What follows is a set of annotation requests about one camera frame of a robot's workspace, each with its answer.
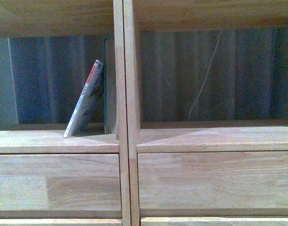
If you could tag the white illustrated paperback book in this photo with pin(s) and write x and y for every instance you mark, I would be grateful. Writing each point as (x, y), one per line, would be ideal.
(87, 102)

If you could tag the right wooden shelf unit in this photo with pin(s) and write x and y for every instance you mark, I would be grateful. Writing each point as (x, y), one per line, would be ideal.
(226, 172)

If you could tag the wooden shelf unit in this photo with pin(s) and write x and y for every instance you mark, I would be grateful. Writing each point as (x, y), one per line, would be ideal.
(226, 172)
(48, 179)

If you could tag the left wooden shelf unit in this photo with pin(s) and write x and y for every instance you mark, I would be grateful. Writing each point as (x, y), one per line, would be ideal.
(48, 179)

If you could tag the upright green-spined book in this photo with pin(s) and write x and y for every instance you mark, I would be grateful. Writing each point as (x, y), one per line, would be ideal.
(110, 99)

